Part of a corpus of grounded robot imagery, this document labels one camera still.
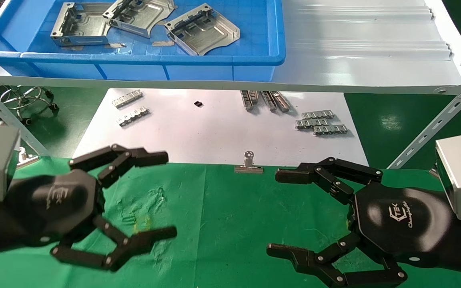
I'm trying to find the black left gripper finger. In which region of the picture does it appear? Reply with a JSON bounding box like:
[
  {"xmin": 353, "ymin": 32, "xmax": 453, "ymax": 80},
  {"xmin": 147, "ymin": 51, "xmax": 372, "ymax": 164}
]
[
  {"xmin": 50, "ymin": 216, "xmax": 178, "ymax": 273},
  {"xmin": 69, "ymin": 144, "xmax": 170, "ymax": 189}
]

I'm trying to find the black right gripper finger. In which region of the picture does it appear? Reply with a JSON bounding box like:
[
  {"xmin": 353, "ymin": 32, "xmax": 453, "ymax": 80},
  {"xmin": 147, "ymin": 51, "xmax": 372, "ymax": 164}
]
[
  {"xmin": 275, "ymin": 157, "xmax": 384, "ymax": 205},
  {"xmin": 267, "ymin": 232, "xmax": 408, "ymax": 288}
]

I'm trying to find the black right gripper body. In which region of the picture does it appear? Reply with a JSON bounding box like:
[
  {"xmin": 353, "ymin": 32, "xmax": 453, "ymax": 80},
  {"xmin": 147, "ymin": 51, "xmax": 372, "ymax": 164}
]
[{"xmin": 353, "ymin": 184, "xmax": 453, "ymax": 266}]

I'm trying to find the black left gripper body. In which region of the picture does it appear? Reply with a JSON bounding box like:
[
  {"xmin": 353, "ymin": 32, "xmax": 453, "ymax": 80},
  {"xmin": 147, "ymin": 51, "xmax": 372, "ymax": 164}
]
[{"xmin": 10, "ymin": 169, "xmax": 106, "ymax": 245}]

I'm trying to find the silver metal housing part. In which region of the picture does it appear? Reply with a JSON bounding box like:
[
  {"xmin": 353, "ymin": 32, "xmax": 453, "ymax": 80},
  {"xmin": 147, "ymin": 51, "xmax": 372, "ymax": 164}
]
[
  {"xmin": 102, "ymin": 0, "xmax": 176, "ymax": 39},
  {"xmin": 50, "ymin": 2, "xmax": 113, "ymax": 47},
  {"xmin": 164, "ymin": 3, "xmax": 241, "ymax": 56}
]

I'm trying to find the small silver metal strip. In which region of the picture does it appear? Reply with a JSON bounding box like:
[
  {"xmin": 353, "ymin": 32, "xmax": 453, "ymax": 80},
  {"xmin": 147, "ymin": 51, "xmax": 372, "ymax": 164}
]
[
  {"xmin": 117, "ymin": 106, "xmax": 150, "ymax": 128},
  {"xmin": 112, "ymin": 90, "xmax": 143, "ymax": 109}
]

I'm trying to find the silver clip strip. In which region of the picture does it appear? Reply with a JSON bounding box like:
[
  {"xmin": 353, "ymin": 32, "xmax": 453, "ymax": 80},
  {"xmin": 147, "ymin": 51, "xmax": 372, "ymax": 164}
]
[
  {"xmin": 313, "ymin": 124, "xmax": 349, "ymax": 136},
  {"xmin": 295, "ymin": 118, "xmax": 329, "ymax": 130},
  {"xmin": 301, "ymin": 111, "xmax": 335, "ymax": 120}
]

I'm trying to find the silver binder clip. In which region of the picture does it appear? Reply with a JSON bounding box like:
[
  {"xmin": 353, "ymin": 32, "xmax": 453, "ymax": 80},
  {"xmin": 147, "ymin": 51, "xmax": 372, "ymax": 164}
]
[
  {"xmin": 16, "ymin": 147, "xmax": 40, "ymax": 166},
  {"xmin": 235, "ymin": 150, "xmax": 264, "ymax": 174}
]

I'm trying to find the white paper sheet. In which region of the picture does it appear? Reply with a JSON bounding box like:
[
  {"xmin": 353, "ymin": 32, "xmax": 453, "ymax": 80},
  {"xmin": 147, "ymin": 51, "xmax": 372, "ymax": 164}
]
[{"xmin": 72, "ymin": 88, "xmax": 371, "ymax": 169}]

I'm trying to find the green table cloth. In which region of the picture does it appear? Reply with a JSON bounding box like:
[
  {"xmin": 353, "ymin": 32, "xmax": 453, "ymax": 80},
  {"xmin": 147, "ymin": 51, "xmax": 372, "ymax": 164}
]
[{"xmin": 0, "ymin": 155, "xmax": 461, "ymax": 288}]

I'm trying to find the white perforated shelf strut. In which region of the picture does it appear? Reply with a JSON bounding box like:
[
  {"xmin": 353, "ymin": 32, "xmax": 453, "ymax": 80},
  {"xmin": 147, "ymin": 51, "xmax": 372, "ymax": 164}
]
[
  {"xmin": 0, "ymin": 78, "xmax": 50, "ymax": 157},
  {"xmin": 388, "ymin": 69, "xmax": 461, "ymax": 169}
]

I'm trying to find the chrome stool base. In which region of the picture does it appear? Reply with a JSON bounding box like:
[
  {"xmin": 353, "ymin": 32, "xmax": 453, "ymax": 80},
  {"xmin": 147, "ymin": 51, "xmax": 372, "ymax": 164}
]
[{"xmin": 0, "ymin": 86, "xmax": 59, "ymax": 126}]

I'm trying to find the white metal shelf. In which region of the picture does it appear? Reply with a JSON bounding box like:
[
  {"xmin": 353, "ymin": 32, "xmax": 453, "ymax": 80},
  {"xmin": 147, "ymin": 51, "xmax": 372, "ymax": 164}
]
[{"xmin": 0, "ymin": 0, "xmax": 461, "ymax": 96}]

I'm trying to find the blue plastic bin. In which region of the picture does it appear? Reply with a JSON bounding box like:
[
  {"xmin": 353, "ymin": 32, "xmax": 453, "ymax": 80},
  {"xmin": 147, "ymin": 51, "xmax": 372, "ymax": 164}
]
[{"xmin": 0, "ymin": 0, "xmax": 287, "ymax": 82}]

